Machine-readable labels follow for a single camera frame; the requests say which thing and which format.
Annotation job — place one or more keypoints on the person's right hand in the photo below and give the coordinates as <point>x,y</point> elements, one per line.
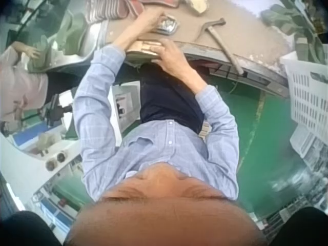
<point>174,57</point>

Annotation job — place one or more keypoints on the yellow sponge block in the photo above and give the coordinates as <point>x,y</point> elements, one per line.
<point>197,5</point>

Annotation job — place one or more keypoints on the tan shoe sole block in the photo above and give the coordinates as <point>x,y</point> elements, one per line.
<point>143,49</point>

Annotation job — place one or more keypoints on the heap of green leather pieces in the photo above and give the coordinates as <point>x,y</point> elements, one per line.
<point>294,23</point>

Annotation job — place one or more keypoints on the stack of reddish leather pieces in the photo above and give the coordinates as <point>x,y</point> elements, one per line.
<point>110,10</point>

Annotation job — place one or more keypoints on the white plastic basket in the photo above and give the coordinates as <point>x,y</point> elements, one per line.
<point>307,89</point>

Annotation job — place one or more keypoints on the grey metal table with material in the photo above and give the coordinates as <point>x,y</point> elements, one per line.
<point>74,38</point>

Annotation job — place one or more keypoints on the person's left hand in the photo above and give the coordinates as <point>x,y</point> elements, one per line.
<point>150,21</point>

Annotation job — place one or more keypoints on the person's legs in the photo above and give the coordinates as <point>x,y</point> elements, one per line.
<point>166,102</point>

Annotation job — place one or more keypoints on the white workshop machine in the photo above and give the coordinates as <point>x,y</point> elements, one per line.
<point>33,151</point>

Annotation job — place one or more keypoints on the pile of newspapers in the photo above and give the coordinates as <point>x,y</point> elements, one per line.
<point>311,151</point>

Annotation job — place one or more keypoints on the white cabinet box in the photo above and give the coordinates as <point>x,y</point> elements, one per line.
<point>125,102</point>

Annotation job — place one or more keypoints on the shiny metal tin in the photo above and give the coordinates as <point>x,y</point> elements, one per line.
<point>169,25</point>

